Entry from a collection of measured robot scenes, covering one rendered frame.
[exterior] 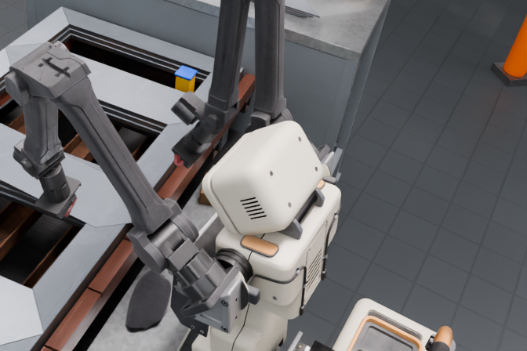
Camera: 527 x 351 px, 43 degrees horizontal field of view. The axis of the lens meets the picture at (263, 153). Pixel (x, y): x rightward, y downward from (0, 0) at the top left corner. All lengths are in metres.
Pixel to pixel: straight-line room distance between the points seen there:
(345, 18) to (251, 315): 1.28
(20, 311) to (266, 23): 0.85
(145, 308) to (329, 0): 1.33
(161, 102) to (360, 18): 0.79
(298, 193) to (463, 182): 2.39
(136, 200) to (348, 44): 1.29
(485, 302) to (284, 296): 1.86
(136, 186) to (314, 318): 1.69
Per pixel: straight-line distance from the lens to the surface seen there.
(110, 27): 2.58
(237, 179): 1.24
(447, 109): 4.11
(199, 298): 1.27
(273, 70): 1.46
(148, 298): 1.86
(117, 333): 1.83
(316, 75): 2.38
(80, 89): 1.13
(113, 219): 1.83
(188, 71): 2.33
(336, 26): 2.41
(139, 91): 2.26
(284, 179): 1.27
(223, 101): 1.56
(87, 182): 1.93
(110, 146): 1.16
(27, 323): 1.64
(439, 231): 3.31
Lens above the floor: 2.20
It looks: 40 degrees down
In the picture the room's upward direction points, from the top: 11 degrees clockwise
